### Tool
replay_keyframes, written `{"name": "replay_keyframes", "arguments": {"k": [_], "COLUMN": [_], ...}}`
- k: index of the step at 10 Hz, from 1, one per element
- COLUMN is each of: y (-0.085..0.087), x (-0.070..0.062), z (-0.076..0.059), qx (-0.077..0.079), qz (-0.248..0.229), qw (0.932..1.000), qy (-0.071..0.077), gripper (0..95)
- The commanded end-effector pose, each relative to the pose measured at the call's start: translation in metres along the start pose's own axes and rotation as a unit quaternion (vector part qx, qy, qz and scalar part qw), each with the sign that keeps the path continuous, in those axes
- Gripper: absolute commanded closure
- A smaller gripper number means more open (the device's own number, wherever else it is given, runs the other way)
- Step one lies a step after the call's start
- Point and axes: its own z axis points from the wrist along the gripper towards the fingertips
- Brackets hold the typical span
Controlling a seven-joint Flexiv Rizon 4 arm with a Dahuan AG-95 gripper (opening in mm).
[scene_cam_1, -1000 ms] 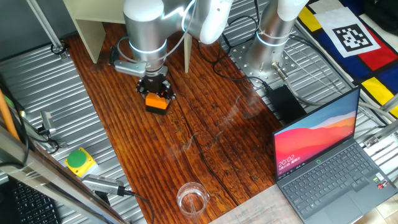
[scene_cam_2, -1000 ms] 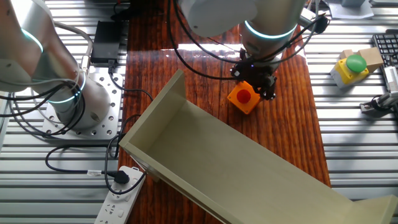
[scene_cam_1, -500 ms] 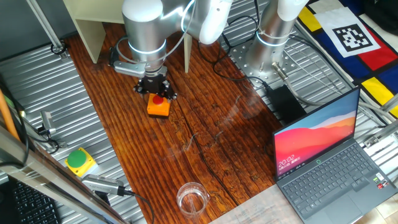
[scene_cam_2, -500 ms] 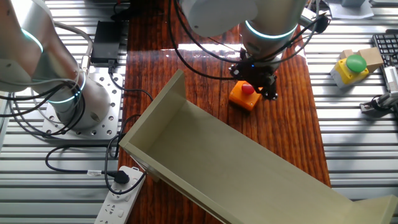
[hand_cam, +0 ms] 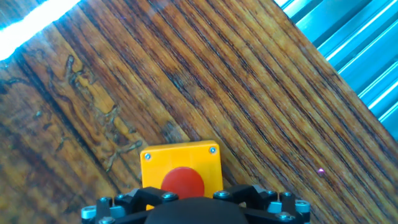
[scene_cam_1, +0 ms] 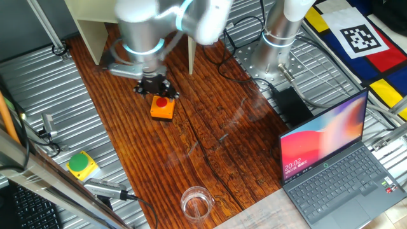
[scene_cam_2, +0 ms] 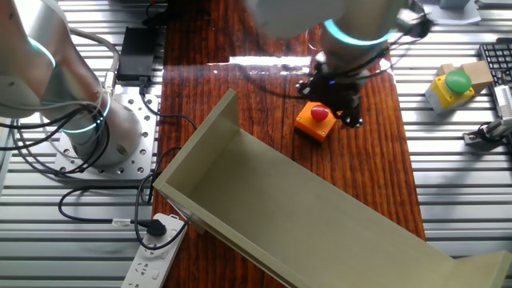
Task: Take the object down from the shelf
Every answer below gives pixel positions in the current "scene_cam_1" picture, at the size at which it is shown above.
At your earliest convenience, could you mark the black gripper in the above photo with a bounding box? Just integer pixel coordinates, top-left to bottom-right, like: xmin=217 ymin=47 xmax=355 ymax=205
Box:
xmin=132 ymin=71 xmax=181 ymax=100

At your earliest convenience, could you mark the orange box with red button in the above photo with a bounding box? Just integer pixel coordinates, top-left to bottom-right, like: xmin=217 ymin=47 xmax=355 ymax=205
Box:
xmin=149 ymin=95 xmax=176 ymax=121

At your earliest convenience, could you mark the beige wooden shelf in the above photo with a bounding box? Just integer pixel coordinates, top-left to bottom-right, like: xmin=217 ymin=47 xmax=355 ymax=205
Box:
xmin=63 ymin=0 xmax=198 ymax=76

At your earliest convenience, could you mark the yellow box with green button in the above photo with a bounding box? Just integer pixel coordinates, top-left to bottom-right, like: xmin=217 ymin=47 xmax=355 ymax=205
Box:
xmin=66 ymin=150 xmax=100 ymax=182

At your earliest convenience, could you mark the clear glass beaker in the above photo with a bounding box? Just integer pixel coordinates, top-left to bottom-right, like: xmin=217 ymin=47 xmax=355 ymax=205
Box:
xmin=180 ymin=186 xmax=216 ymax=223

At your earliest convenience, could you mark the black power adapter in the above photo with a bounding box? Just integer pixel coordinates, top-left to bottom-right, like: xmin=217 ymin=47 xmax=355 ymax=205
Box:
xmin=272 ymin=86 xmax=315 ymax=128

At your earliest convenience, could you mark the orange pole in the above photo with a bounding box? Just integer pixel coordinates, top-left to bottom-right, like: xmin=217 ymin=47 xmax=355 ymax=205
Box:
xmin=0 ymin=91 xmax=22 ymax=146

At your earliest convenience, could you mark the translucent plastic sheet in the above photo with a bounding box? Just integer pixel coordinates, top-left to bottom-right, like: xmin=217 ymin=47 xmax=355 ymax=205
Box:
xmin=214 ymin=187 xmax=311 ymax=229

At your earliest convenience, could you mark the black keyboard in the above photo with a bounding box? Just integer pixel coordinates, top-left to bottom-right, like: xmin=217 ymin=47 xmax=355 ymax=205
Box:
xmin=9 ymin=184 xmax=64 ymax=229

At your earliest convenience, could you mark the grey open laptop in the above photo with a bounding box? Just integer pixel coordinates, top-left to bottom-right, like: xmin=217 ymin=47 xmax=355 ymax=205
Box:
xmin=279 ymin=88 xmax=407 ymax=229

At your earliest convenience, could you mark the colourful block pattern cloth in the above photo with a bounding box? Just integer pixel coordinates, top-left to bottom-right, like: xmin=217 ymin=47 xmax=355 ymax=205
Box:
xmin=301 ymin=0 xmax=407 ymax=121

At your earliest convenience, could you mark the white fiducial tag paper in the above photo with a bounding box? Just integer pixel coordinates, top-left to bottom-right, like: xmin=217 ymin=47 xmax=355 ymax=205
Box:
xmin=320 ymin=6 xmax=390 ymax=60

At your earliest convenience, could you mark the black bag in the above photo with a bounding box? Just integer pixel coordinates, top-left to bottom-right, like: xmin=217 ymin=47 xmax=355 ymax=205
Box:
xmin=370 ymin=0 xmax=407 ymax=32

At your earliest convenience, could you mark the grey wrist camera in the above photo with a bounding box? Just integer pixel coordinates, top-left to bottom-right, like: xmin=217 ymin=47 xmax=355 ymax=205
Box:
xmin=107 ymin=62 xmax=144 ymax=80

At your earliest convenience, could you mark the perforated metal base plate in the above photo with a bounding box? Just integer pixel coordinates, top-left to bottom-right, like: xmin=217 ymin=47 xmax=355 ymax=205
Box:
xmin=234 ymin=39 xmax=307 ymax=92

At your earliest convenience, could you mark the black camera cable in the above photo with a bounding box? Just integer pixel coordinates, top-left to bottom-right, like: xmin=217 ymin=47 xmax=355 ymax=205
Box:
xmin=122 ymin=190 xmax=159 ymax=229

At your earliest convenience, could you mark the silver ribbed depth camera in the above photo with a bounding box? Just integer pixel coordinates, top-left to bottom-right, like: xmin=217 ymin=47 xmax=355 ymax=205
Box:
xmin=83 ymin=177 xmax=128 ymax=201

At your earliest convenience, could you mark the metal camera mount clamp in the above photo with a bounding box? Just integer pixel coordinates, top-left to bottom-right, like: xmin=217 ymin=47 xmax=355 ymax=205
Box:
xmin=31 ymin=113 xmax=69 ymax=158

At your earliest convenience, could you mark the black adapter cable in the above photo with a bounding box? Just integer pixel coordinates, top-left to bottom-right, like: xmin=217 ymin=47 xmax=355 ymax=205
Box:
xmin=217 ymin=15 xmax=282 ymax=96

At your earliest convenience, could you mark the aluminium corner post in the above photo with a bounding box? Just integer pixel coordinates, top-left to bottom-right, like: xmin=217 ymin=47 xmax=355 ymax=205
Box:
xmin=27 ymin=0 xmax=72 ymax=62

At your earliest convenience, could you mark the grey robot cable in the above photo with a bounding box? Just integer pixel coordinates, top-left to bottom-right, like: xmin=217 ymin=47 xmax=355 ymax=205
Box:
xmin=277 ymin=62 xmax=407 ymax=128

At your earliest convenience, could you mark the aluminium frame bar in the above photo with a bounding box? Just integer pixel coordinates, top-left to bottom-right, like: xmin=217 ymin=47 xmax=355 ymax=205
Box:
xmin=0 ymin=127 xmax=133 ymax=229

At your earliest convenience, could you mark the aluminium profile rail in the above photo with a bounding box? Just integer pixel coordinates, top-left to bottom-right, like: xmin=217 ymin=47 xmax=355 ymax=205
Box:
xmin=370 ymin=95 xmax=407 ymax=153

